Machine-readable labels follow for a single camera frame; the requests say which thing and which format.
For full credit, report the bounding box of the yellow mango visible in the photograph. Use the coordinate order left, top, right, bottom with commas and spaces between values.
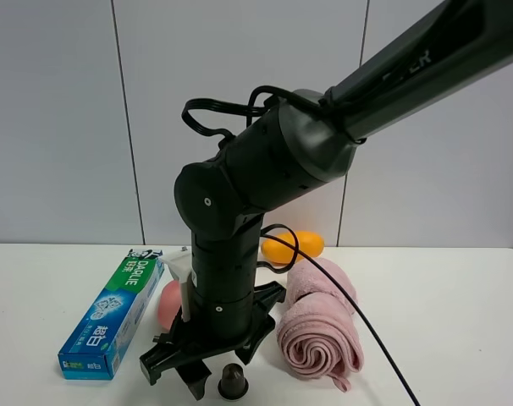
261, 231, 324, 265

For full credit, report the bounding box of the rolled pink towel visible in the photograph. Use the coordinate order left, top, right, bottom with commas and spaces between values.
277, 258, 364, 392

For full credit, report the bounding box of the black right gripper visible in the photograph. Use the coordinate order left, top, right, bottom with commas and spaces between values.
140, 282, 286, 400

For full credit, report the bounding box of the Darlie toothpaste box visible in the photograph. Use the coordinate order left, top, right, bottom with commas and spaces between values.
58, 249, 164, 380

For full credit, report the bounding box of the black camera cable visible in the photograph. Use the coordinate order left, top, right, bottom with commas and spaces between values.
256, 223, 422, 406

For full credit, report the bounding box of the dark coffee capsule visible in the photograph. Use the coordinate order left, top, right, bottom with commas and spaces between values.
218, 363, 249, 401

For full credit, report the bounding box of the pink plastic plate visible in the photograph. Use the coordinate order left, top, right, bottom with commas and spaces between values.
157, 280, 182, 331

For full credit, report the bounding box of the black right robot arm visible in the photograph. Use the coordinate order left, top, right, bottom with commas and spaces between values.
140, 1, 513, 399

